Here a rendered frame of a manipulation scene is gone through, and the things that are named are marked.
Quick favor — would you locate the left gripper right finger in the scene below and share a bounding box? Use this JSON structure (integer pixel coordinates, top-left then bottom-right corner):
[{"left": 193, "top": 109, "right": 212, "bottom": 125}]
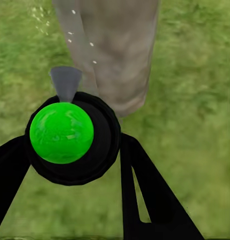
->
[{"left": 120, "top": 134, "right": 204, "bottom": 240}]

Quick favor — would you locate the pesticide atomizer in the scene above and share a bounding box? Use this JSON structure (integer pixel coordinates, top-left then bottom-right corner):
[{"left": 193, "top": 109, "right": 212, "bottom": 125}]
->
[{"left": 24, "top": 65, "right": 121, "bottom": 186}]

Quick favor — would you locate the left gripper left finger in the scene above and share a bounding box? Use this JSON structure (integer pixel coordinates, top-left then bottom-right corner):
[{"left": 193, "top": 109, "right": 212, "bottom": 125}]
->
[{"left": 0, "top": 135, "right": 30, "bottom": 225}]

